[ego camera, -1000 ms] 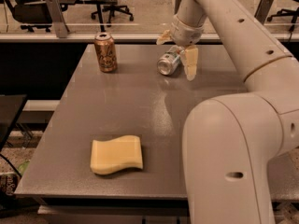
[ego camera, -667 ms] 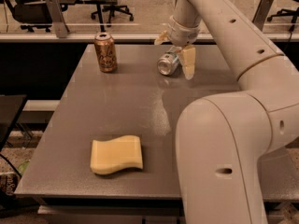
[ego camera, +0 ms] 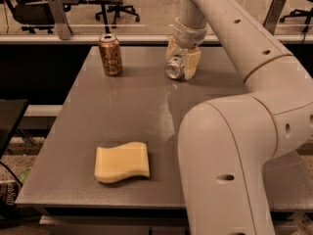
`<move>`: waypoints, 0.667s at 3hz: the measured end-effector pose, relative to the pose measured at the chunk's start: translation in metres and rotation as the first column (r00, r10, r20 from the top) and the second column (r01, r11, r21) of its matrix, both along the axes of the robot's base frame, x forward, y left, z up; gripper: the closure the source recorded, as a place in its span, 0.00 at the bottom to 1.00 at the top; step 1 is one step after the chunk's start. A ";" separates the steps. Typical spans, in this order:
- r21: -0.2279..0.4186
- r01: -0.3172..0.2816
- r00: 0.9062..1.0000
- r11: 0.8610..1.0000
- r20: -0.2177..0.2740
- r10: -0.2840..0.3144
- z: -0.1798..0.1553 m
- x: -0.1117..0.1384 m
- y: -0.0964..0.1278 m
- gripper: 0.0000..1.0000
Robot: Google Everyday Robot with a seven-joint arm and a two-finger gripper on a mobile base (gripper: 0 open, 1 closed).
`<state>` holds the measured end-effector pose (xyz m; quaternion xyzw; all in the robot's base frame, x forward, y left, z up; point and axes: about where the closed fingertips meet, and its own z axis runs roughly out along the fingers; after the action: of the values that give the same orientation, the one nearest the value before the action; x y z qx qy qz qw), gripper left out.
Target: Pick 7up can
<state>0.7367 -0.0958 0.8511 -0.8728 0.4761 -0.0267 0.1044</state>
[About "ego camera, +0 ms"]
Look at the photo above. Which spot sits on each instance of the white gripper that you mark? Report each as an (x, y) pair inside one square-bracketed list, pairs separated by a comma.
[(189, 36)]

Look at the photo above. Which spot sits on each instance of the silver green 7up can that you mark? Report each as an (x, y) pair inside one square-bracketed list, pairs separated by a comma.
[(174, 67)]

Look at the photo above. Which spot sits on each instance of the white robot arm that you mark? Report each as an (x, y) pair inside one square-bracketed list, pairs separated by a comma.
[(224, 143)]

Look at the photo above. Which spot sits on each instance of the orange LaCroix can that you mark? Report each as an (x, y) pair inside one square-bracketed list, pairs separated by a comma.
[(110, 54)]

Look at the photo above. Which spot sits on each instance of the glass barrier panel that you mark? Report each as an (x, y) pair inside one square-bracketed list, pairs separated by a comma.
[(127, 16)]

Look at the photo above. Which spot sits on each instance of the black office chair middle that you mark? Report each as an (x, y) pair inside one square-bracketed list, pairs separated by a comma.
[(112, 12)]

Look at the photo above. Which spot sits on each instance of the black office chair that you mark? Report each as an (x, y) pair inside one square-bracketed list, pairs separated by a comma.
[(112, 12), (297, 13), (35, 14)]

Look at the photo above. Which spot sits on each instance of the yellow wavy sponge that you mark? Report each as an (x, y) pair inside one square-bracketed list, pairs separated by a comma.
[(121, 162)]

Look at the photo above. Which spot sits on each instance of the black office chair right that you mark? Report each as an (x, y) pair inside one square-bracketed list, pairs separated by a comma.
[(297, 13)]

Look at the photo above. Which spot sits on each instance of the black office chair left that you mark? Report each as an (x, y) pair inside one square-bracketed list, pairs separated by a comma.
[(35, 14)]

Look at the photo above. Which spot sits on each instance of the dark snack bag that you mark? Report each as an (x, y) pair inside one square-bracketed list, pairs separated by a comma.
[(9, 191)]

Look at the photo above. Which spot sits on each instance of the right metal glass bracket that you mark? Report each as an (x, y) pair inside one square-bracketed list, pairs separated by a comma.
[(273, 15)]

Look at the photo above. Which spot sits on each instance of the metal glass bracket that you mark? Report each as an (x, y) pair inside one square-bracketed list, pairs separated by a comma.
[(273, 15), (59, 15)]

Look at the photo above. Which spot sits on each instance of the left metal glass bracket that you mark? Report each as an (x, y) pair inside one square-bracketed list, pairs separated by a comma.
[(59, 15)]

